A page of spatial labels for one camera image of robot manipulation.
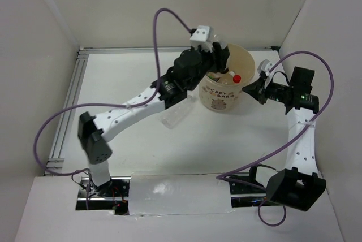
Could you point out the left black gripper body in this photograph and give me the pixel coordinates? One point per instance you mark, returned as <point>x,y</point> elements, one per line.
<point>208,64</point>

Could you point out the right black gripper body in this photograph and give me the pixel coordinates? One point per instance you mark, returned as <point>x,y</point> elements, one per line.
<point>276,91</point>

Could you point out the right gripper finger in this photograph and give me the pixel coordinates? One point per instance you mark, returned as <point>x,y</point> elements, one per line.
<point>256,91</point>
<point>262,81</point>

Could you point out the red label water bottle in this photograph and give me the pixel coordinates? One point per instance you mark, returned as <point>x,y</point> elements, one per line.
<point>225,79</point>

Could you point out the black label small bottle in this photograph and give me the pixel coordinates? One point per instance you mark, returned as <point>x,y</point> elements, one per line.
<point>219,39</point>

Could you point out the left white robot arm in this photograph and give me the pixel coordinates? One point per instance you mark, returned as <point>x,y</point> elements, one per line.
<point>95,132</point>

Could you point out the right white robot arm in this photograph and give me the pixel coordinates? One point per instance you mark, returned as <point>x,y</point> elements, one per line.
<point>298,184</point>

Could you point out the cream capybara plastic bin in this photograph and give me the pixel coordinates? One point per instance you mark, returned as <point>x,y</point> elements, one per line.
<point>221,98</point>

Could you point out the clear crushed bottle centre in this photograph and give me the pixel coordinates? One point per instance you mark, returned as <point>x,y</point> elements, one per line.
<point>174,115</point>

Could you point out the silver tape sheet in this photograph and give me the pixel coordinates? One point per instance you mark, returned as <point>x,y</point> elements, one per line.
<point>178,195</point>

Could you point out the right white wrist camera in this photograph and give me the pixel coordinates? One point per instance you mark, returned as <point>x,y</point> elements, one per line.
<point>264,68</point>

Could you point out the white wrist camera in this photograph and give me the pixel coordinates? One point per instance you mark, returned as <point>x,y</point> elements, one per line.
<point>264,68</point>
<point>202,37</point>

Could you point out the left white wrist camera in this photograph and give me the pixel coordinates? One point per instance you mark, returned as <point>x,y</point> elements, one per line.
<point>202,37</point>

